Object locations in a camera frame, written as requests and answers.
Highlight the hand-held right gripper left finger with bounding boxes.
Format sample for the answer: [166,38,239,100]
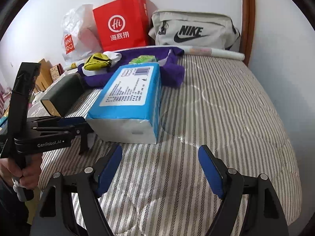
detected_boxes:
[31,144,123,236]

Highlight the dark green tin box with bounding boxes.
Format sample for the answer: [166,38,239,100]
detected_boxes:
[40,73,85,117]

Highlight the green plastic packet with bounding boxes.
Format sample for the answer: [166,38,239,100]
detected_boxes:
[129,55,159,65]

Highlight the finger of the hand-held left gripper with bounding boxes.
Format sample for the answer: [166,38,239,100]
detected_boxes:
[53,117,87,128]
[71,122,95,155]

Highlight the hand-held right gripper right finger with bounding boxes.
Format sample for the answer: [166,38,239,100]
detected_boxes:
[198,145,288,236]

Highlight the person's left hand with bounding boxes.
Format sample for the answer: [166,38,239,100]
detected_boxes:
[0,152,43,191]

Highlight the red paper bag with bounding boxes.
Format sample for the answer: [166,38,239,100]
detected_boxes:
[93,0,152,52]

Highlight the purple towel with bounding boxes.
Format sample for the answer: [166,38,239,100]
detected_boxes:
[77,46,185,89]

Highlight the striped bed mattress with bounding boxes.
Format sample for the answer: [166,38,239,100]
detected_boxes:
[27,53,302,236]

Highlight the person's dark clothing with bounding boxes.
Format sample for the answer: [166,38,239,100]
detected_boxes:
[0,176,37,236]

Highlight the white plastic shopping bag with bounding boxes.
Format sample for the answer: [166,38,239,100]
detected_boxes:
[61,4,104,65]

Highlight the blue tissue pack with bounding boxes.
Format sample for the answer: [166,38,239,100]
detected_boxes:
[86,63,163,144]

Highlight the rolled printed paper poster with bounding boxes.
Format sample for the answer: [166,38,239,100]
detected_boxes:
[63,45,245,70]

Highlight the yellow small pouch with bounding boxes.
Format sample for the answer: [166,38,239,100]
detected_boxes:
[84,53,112,71]

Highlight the brown cardboard box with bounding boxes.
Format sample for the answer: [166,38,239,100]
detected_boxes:
[34,58,53,91]

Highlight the grey waist bag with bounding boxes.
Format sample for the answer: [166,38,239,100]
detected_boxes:
[148,10,241,52]

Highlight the wooden bed headboard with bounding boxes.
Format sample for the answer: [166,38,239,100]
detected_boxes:
[240,0,256,67]

